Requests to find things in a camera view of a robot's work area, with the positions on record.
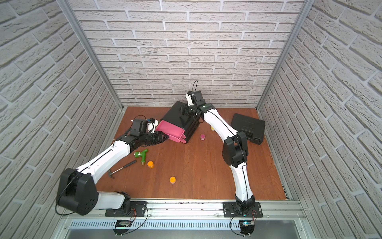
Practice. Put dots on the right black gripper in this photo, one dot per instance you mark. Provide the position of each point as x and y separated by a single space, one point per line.
185 110

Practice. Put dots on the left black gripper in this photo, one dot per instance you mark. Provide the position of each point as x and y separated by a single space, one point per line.
161 137

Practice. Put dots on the black pink drawer cabinet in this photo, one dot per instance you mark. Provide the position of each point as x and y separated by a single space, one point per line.
178 127

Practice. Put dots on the orange paint can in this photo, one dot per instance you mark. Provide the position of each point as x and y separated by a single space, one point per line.
150 164
172 180

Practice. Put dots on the pink paint can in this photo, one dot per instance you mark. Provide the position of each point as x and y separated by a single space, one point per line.
203 136

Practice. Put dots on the orange paint can front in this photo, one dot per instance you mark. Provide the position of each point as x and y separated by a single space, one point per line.
172 180

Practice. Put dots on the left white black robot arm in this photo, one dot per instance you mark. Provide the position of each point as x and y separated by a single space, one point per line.
77 190

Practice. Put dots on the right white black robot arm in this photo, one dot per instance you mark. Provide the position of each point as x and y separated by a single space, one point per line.
234 152

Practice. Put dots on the green toy drill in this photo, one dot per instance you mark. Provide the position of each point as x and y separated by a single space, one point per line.
141 155

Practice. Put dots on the black plastic tool case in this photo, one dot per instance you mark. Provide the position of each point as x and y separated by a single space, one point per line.
253 128

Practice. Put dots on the left controller box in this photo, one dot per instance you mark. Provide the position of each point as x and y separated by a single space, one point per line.
122 227

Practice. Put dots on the controller box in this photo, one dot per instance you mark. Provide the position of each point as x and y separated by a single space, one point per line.
122 227
246 227

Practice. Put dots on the right controller box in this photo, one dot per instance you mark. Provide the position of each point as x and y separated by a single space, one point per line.
246 227

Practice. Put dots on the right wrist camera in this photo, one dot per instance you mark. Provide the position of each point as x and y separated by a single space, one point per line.
195 98

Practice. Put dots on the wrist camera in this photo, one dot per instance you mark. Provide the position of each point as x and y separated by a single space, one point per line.
195 98
141 126

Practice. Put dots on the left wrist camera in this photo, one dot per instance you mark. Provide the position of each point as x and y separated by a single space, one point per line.
141 126

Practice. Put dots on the black handled hammer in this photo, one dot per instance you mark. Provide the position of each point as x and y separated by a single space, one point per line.
112 173

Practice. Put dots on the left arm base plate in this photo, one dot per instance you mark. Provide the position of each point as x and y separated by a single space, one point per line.
131 209

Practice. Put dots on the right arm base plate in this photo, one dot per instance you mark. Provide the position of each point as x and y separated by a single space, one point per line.
231 209

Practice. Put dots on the aluminium front rail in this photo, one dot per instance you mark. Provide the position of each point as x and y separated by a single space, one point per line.
206 209

